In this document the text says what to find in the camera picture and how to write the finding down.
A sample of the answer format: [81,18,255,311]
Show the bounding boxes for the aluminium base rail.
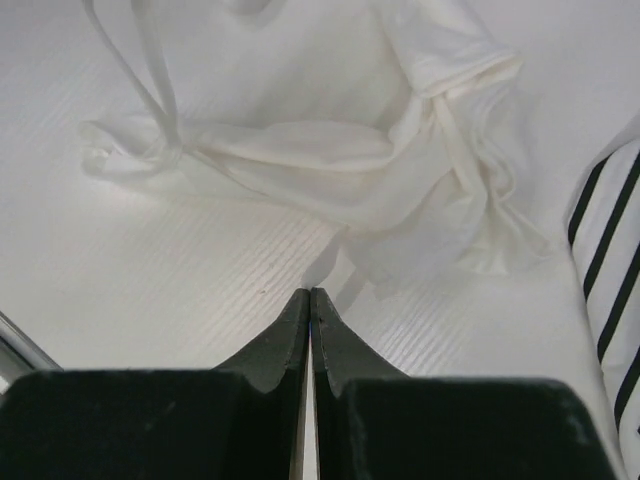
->
[0,312,62,394]

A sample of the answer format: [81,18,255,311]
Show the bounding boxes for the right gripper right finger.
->
[310,288,615,480]

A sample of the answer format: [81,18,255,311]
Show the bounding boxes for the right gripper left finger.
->
[1,289,310,479]

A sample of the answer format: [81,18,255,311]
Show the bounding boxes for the white black striped tank top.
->
[567,140,639,479]

